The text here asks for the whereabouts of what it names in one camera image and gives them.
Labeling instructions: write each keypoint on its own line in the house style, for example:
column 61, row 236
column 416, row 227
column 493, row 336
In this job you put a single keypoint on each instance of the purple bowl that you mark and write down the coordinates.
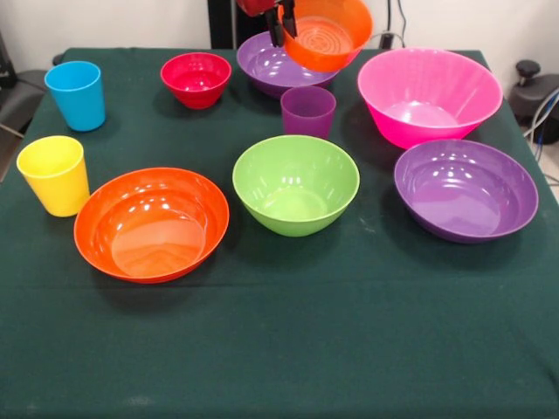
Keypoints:
column 266, row 70
column 463, row 201

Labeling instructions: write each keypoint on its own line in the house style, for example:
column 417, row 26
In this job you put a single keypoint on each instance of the dark green table cloth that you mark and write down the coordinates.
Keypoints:
column 279, row 327

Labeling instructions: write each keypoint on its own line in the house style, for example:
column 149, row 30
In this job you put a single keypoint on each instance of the yellow plastic cup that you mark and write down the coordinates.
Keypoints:
column 54, row 192

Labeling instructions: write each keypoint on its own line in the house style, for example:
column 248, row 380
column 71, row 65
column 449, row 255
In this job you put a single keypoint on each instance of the small orange bowl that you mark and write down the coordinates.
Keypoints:
column 332, row 48

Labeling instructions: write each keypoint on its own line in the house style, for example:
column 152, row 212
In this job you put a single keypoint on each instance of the purple plastic cup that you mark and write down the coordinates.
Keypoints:
column 305, row 122

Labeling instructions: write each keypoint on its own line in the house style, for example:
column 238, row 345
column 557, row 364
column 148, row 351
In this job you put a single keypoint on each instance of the large orange bowl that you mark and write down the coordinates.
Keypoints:
column 148, row 227

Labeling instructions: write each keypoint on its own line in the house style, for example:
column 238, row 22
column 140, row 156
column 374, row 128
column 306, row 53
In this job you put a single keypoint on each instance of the black chair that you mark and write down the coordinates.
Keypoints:
column 19, row 100

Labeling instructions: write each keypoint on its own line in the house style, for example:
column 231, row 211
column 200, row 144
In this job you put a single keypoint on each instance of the blue plastic cup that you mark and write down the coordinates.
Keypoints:
column 80, row 109

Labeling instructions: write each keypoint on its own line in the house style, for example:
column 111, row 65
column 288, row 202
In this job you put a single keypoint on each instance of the black equipment with knob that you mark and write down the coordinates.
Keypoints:
column 530, row 100

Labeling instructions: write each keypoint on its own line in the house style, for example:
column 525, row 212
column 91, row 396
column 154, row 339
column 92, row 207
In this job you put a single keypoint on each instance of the large pink bowl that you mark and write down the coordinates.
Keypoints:
column 428, row 126

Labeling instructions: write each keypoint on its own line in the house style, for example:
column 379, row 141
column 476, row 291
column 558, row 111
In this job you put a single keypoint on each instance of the green bowl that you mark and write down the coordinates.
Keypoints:
column 292, row 214

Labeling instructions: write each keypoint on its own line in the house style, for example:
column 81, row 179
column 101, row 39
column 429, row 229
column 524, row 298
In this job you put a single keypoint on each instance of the small red bowl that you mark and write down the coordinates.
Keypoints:
column 196, row 89

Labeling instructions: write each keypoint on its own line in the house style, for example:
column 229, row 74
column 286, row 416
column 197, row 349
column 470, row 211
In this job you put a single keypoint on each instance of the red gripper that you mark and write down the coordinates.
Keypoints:
column 255, row 5

